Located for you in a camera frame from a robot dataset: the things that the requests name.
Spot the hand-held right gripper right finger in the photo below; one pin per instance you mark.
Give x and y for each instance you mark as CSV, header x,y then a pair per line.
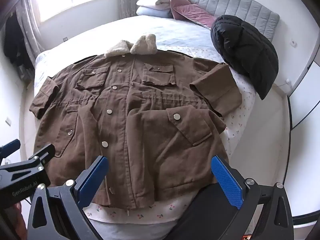
x,y
226,182

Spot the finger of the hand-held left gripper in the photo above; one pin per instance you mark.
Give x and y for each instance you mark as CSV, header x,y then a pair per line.
x,y
43,155
10,146

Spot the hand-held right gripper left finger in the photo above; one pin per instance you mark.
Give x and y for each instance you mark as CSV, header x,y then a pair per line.
x,y
92,177

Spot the brown jacket with fleece collar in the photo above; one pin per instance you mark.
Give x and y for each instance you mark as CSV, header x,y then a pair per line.
x,y
140,130

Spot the dark hanging clothes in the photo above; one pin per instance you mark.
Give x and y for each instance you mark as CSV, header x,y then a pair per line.
x,y
15,45

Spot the cherry print sheet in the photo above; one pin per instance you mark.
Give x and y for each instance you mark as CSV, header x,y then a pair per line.
x,y
240,115

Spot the white wardrobe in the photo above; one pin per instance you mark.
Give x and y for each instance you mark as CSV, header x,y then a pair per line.
x,y
307,92

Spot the black puffer jacket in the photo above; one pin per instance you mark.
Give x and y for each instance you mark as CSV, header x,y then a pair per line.
x,y
245,52

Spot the grey upholstered bed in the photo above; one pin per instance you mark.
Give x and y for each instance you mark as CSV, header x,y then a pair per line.
x,y
175,30

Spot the light blue pillow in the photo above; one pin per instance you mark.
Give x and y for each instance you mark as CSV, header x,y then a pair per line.
x,y
150,12

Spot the white pillow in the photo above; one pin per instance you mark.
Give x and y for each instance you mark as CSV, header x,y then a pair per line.
x,y
150,2

